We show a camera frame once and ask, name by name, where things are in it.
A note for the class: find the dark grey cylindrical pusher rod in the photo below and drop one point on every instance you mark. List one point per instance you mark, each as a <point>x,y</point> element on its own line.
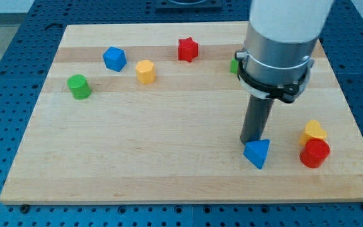
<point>256,118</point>

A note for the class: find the blue triangle block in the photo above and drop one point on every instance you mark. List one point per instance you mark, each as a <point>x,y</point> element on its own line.
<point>256,152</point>

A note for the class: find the green block behind arm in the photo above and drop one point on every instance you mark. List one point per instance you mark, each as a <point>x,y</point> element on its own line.
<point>233,66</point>

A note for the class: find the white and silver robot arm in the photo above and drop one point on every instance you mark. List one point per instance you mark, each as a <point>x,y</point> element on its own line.
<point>275,61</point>

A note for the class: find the yellow heart block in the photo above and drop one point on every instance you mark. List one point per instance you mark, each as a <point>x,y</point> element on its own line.
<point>312,130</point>

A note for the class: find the red cylinder block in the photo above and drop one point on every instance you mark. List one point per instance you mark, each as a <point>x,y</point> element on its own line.
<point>314,153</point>

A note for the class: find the red star block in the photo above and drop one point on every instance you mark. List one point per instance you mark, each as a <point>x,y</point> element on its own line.
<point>188,49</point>

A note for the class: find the yellow hexagon block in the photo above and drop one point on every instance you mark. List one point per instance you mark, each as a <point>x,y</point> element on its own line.
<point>145,71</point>

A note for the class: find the wooden board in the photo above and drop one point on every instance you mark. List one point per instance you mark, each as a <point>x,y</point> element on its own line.
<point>175,140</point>

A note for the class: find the blue pentagon block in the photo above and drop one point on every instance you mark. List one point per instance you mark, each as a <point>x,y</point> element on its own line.
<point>114,59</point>

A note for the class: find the green cylinder block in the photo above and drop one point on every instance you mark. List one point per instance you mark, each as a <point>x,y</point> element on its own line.
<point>79,87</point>

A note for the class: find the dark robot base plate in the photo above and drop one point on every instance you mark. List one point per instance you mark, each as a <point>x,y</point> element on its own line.
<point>165,5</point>

